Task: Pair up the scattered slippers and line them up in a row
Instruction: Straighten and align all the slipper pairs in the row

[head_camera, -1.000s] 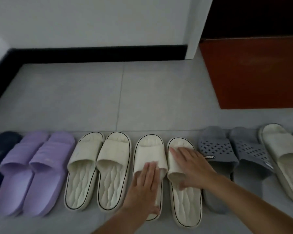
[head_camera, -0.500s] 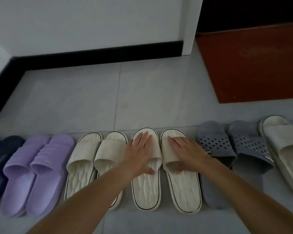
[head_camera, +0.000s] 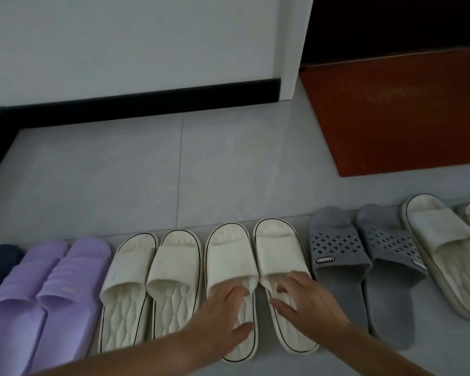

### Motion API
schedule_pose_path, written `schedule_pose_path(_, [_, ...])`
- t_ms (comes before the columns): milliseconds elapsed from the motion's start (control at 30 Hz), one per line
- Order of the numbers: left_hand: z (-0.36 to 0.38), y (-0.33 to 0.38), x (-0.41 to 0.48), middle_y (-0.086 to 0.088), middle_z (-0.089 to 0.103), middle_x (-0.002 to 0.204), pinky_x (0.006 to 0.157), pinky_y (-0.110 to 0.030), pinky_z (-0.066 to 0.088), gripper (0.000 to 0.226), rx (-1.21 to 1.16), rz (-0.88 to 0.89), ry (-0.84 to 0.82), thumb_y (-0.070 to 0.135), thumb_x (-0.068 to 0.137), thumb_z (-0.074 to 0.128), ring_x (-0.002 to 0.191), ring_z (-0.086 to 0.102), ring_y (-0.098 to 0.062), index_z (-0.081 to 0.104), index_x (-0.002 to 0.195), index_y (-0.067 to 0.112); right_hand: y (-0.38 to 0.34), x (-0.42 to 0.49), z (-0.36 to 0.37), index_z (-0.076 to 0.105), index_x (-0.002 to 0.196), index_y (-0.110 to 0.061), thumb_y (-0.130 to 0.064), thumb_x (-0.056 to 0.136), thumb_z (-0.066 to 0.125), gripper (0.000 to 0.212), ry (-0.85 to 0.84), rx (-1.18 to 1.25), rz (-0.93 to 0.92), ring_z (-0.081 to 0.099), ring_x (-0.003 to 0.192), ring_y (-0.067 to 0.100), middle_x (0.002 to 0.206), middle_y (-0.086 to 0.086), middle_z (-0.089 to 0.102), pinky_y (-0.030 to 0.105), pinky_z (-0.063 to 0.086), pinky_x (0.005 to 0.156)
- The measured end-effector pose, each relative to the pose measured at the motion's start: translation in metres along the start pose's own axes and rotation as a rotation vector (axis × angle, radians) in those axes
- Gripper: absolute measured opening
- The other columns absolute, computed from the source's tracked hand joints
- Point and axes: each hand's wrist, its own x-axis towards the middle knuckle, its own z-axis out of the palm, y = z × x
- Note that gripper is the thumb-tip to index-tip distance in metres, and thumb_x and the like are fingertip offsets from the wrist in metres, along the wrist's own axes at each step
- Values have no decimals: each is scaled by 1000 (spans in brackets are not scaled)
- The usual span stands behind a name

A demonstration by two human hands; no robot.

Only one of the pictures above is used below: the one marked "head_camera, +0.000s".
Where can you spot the grey perforated slipper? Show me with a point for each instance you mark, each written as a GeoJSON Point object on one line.
{"type": "Point", "coordinates": [333, 246]}
{"type": "Point", "coordinates": [391, 246]}

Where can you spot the black baseboard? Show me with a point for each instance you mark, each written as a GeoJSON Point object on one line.
{"type": "Point", "coordinates": [141, 99]}

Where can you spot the navy blue slipper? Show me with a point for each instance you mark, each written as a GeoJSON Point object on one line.
{"type": "Point", "coordinates": [0, 262]}

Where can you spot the person's left hand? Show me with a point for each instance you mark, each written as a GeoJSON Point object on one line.
{"type": "Point", "coordinates": [219, 325]}

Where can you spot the purple slipper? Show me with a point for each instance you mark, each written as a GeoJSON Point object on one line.
{"type": "Point", "coordinates": [23, 278]}
{"type": "Point", "coordinates": [74, 278]}

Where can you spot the red door mat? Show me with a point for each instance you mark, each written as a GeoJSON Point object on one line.
{"type": "Point", "coordinates": [395, 121]}

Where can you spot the dark wooden door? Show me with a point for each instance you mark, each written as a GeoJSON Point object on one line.
{"type": "Point", "coordinates": [395, 27]}

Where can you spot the person's left forearm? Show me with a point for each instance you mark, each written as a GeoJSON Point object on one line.
{"type": "Point", "coordinates": [121, 356]}

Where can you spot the person's right hand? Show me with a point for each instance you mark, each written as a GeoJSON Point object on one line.
{"type": "Point", "coordinates": [309, 305]}

